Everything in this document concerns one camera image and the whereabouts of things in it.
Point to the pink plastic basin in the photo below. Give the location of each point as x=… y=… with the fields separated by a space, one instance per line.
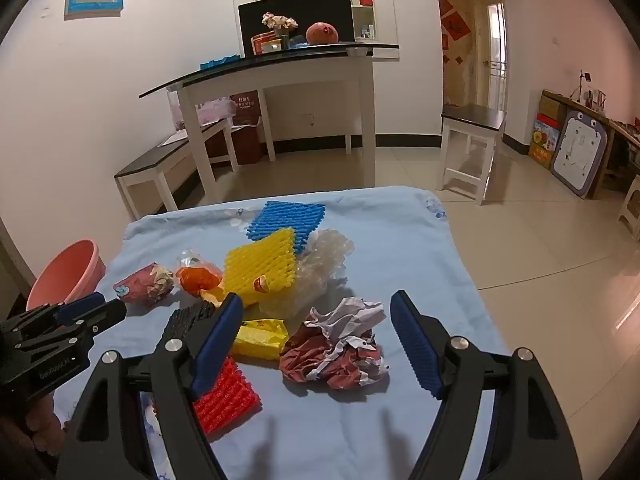
x=65 y=275

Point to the red round fruit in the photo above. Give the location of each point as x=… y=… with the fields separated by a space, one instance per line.
x=322 y=33

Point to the pink plastic bag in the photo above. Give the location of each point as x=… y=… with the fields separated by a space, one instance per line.
x=212 y=110

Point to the yellow snack packet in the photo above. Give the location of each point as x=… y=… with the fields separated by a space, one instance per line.
x=260 y=341

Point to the white bench with dark top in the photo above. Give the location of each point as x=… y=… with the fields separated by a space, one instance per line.
x=150 y=160

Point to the small red yellow wrapper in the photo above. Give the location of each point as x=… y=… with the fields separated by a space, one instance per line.
x=262 y=285

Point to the clear bubble wrap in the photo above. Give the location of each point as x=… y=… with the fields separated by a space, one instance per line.
x=322 y=260

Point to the artificial flowers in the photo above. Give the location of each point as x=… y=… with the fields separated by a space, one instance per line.
x=280 y=22

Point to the person's left hand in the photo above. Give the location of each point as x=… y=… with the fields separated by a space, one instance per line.
x=45 y=422

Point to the small white stool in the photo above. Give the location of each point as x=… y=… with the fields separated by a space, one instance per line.
x=631 y=210

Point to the black foam net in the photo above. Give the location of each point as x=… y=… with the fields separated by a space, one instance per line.
x=186 y=322

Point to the blue foam net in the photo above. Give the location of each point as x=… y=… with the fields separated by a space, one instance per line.
x=285 y=220

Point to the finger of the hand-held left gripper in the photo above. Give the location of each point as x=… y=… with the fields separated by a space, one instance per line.
x=82 y=306
x=107 y=315

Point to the white stool with dark top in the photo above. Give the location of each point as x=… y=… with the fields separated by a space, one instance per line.
x=472 y=117

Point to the yellow foam net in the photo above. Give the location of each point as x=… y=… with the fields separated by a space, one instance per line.
x=255 y=260

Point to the red foam net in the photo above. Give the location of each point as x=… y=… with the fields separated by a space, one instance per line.
x=230 y=402

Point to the white paper sheet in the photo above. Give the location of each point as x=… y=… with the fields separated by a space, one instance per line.
x=172 y=138

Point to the crumpled red white paper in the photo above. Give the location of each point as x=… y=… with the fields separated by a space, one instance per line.
x=325 y=360

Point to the white table with glass top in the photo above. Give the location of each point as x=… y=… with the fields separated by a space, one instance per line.
x=361 y=110

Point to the white drawing board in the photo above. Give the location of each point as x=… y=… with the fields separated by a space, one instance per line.
x=580 y=152

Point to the red paper door decorations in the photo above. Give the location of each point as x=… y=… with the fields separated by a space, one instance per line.
x=452 y=25

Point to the wooden desk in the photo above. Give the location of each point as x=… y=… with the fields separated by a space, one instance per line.
x=620 y=130

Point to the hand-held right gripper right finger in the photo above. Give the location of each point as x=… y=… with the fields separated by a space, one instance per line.
x=415 y=347

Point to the colourful fruit box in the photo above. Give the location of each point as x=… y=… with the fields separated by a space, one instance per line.
x=544 y=142

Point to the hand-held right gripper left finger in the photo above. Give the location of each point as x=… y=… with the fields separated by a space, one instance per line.
x=215 y=347

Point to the dark red cardboard box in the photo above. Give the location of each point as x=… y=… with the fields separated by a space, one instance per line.
x=245 y=135

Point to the crumpled pink wrapper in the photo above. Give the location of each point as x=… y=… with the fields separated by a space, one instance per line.
x=140 y=285

